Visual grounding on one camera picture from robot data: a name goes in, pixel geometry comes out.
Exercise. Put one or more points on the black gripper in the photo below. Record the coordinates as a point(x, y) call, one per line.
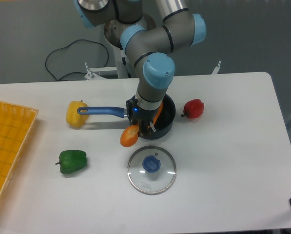
point(136, 114)

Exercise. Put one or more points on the long orange bread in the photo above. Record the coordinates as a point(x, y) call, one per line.
point(130, 135)

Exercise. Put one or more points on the dark pot blue handle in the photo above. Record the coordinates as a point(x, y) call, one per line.
point(163, 124)

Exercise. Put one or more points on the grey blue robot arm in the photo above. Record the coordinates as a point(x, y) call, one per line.
point(147, 50)

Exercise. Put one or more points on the glass lid blue knob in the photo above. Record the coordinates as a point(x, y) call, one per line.
point(151, 170)

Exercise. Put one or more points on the red bell pepper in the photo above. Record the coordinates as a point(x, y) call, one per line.
point(193, 109)

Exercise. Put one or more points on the yellow bell pepper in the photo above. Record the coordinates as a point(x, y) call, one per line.
point(73, 118)

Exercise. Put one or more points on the green bell pepper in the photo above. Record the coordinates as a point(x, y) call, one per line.
point(71, 161)

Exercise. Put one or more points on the yellow plastic basket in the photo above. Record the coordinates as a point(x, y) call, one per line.
point(16, 122)

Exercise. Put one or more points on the white table clamp bracket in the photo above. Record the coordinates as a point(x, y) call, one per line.
point(216, 69)

